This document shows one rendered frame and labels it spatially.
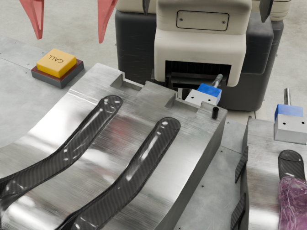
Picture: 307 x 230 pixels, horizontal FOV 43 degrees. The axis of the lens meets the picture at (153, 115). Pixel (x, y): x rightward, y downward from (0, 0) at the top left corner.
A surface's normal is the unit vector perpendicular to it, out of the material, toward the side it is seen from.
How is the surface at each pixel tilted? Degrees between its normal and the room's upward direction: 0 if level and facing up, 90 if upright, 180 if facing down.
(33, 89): 0
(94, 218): 27
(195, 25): 98
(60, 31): 0
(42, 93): 0
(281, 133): 90
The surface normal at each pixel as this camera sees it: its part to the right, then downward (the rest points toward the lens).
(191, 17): -0.10, 0.80
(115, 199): 0.22, -0.89
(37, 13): -0.06, -0.05
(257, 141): 0.01, -0.70
